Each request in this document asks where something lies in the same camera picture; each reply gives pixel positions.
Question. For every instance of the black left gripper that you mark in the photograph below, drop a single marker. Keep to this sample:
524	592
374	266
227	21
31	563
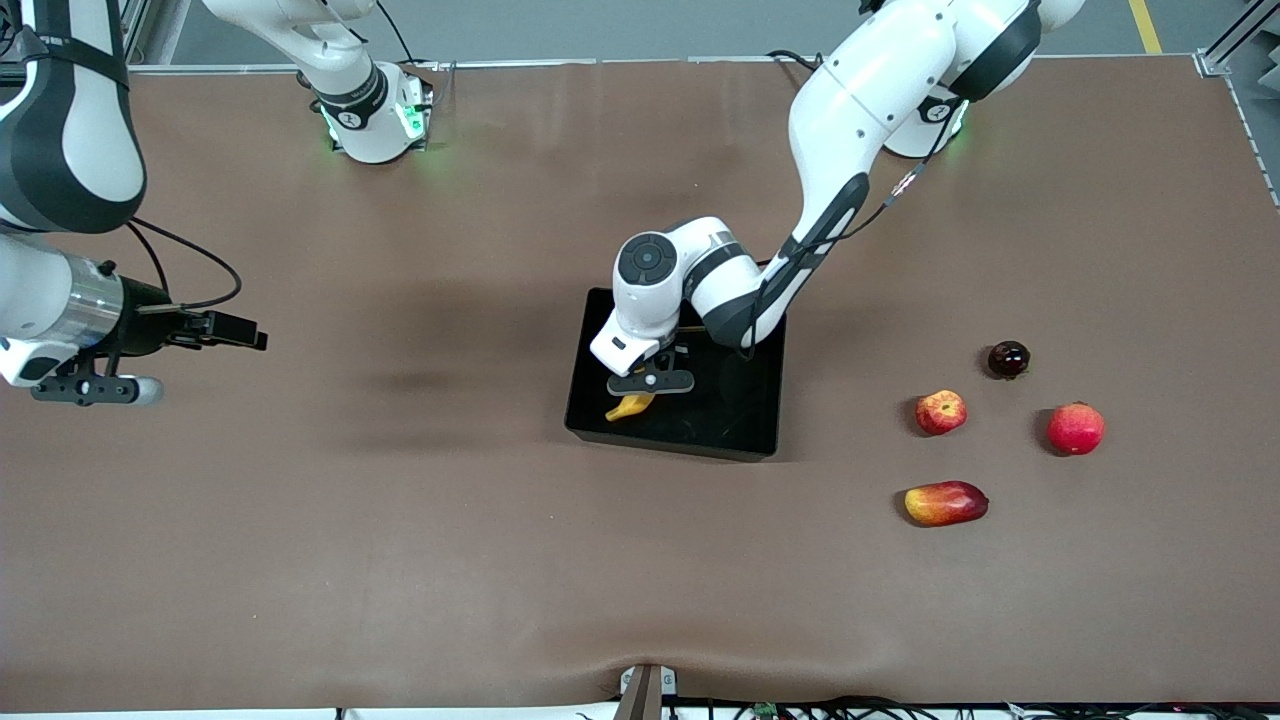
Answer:
681	358

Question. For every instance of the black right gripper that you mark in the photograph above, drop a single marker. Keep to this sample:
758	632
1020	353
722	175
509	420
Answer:
146	318

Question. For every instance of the black plastic box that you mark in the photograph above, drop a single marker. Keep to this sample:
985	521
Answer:
720	410

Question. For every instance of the dark plum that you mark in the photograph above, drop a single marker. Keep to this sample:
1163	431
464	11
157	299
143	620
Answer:
1009	360

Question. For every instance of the brown table mat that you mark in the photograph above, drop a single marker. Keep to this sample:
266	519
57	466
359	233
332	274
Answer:
400	550

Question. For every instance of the aluminium frame post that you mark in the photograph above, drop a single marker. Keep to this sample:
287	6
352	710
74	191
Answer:
150	30
1235	30

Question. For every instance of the yellow floor tape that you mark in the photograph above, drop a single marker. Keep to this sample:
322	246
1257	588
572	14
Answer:
1145	25

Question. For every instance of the red yellow mango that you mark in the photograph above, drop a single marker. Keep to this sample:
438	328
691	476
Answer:
946	503

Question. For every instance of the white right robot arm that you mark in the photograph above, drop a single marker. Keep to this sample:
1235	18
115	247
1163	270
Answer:
70	130

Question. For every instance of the red yellow apple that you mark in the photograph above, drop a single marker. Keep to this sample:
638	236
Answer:
941	413

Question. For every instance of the metal table clamp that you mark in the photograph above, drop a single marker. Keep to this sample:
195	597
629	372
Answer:
645	695

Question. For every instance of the yellow banana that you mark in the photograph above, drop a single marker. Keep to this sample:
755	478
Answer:
630	407

